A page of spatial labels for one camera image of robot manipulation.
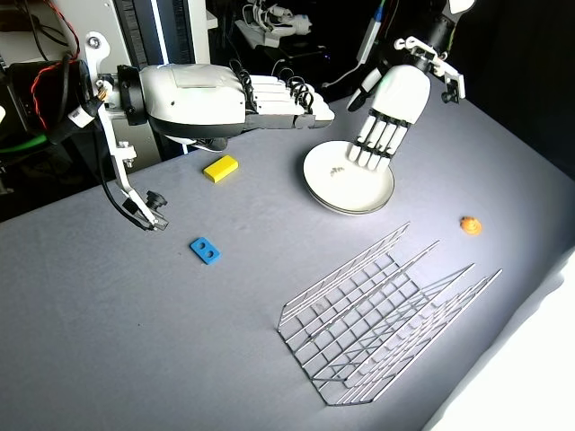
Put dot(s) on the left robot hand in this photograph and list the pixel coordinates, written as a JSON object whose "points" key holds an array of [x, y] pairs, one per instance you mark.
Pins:
{"points": [[400, 94]]}

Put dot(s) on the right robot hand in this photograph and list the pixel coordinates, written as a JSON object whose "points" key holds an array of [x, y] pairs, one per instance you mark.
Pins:
{"points": [[193, 99]]}

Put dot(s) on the white plate with dark rim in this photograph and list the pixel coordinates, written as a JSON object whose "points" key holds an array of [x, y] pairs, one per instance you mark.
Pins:
{"points": [[341, 188], [346, 211]]}

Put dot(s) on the robot torso column with light strip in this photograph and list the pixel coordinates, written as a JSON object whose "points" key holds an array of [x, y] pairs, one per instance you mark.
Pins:
{"points": [[184, 31]]}

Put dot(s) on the yellow rectangular block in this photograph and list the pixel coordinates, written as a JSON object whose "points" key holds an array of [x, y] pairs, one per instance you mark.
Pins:
{"points": [[220, 169]]}

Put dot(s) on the spare white robot hand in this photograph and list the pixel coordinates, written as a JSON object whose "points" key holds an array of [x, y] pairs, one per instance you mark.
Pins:
{"points": [[274, 22]]}

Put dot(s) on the blue block with two holes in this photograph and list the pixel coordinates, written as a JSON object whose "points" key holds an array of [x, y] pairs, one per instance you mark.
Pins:
{"points": [[197, 246]]}

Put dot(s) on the orange spiral toy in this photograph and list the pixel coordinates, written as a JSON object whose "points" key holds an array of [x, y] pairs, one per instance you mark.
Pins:
{"points": [[471, 226]]}

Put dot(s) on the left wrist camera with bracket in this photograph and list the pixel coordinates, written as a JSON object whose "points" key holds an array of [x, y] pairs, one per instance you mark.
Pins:
{"points": [[456, 87]]}

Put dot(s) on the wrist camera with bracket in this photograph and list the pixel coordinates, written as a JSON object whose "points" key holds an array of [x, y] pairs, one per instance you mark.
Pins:
{"points": [[117, 157], [456, 87]]}

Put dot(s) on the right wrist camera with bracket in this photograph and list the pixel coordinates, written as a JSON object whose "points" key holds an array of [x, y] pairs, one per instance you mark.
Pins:
{"points": [[117, 157]]}

